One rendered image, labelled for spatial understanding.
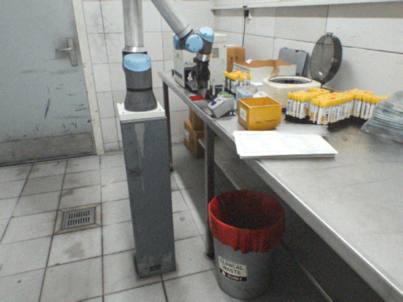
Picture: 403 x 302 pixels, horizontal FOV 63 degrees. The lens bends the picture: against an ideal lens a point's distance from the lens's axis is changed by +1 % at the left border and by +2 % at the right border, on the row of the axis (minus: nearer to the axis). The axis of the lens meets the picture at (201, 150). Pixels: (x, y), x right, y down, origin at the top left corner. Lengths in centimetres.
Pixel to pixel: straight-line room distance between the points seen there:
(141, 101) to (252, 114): 50
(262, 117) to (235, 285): 84
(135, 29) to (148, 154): 56
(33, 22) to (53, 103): 68
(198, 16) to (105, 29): 87
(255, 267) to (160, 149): 70
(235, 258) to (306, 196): 78
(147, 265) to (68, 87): 194
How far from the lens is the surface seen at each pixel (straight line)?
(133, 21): 158
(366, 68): 163
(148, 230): 171
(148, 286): 185
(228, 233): 148
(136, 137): 147
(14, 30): 323
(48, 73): 323
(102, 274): 197
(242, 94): 143
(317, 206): 82
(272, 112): 127
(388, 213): 86
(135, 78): 145
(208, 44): 165
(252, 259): 157
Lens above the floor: 130
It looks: 23 degrees down
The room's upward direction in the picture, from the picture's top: 1 degrees counter-clockwise
